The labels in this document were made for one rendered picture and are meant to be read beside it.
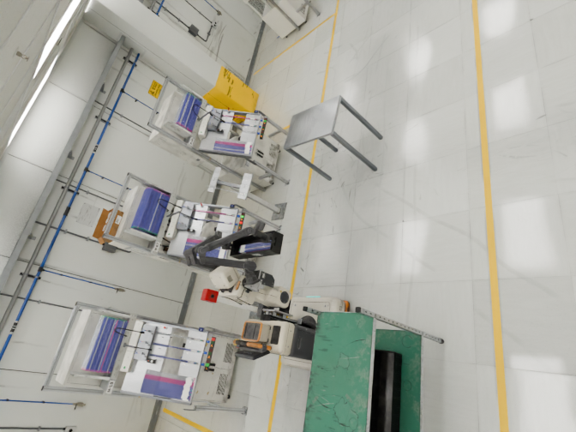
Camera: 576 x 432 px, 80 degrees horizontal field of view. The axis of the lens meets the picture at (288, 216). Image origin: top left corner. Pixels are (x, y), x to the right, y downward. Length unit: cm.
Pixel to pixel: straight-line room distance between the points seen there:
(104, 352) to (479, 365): 327
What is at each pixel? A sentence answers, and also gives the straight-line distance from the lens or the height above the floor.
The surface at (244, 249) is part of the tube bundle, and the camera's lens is 318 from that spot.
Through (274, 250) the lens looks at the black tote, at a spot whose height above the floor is 108.
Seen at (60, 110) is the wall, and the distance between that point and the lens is 597.
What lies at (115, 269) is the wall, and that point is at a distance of 559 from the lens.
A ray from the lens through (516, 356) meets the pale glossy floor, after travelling 288.
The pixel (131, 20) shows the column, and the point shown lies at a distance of 649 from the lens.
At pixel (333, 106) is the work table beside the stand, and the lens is 366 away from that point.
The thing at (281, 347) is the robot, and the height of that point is 80.
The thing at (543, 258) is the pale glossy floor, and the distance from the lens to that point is 297.
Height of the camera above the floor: 277
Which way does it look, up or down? 37 degrees down
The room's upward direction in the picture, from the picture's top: 61 degrees counter-clockwise
